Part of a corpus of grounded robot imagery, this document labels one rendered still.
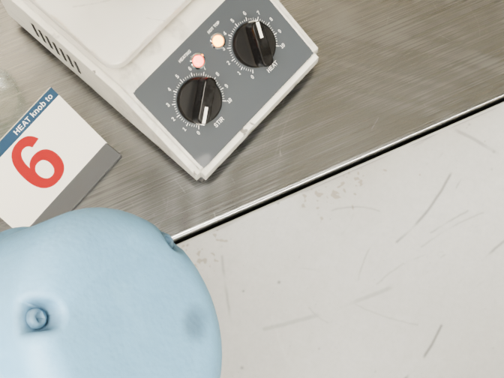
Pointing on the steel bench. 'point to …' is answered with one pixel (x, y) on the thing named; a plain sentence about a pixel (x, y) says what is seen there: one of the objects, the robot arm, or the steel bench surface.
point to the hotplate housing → (120, 76)
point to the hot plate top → (112, 25)
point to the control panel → (223, 76)
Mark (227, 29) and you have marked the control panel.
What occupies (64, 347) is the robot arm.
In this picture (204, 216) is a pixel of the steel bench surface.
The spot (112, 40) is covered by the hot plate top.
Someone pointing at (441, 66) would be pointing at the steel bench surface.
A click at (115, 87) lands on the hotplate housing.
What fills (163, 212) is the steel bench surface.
